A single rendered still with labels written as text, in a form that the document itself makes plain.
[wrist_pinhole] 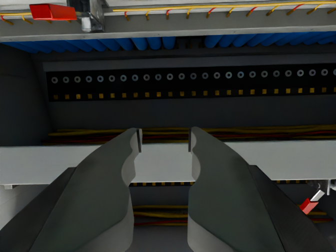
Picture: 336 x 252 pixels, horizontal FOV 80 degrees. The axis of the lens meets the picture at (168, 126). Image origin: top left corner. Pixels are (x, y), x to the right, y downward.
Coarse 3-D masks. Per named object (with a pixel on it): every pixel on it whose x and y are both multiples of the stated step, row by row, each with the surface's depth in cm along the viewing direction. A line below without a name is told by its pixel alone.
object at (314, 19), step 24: (0, 24) 21; (24, 24) 21; (48, 24) 21; (72, 24) 21; (120, 24) 21; (144, 24) 21; (168, 24) 21; (192, 24) 21; (216, 24) 21; (240, 24) 21; (264, 24) 21; (288, 24) 21; (312, 24) 21
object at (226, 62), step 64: (0, 0) 19; (64, 0) 19; (128, 0) 19; (192, 0) 20; (256, 0) 20; (0, 64) 30; (64, 64) 35; (128, 64) 35; (192, 64) 35; (256, 64) 34
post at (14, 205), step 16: (32, 64) 37; (0, 80) 30; (16, 80) 33; (32, 80) 37; (0, 96) 30; (16, 96) 33; (32, 96) 37; (0, 112) 30; (16, 112) 33; (32, 112) 37; (0, 128) 30; (16, 128) 33; (32, 128) 37; (48, 128) 41; (0, 144) 30; (16, 144) 33; (32, 144) 37; (32, 192) 36; (0, 208) 30; (16, 208) 33; (0, 224) 30
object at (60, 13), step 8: (32, 8) 12; (40, 8) 12; (48, 8) 12; (56, 8) 12; (64, 8) 13; (72, 8) 14; (32, 16) 12; (40, 16) 12; (48, 16) 12; (56, 16) 12; (64, 16) 13; (72, 16) 14; (80, 16) 16; (88, 16) 17; (88, 24) 18
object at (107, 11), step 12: (276, 0) 20; (288, 0) 20; (300, 0) 20; (312, 0) 20; (324, 0) 20; (0, 12) 21; (12, 12) 21; (108, 12) 20; (120, 12) 20; (132, 12) 20; (144, 12) 21; (156, 12) 21; (168, 12) 21; (180, 12) 21
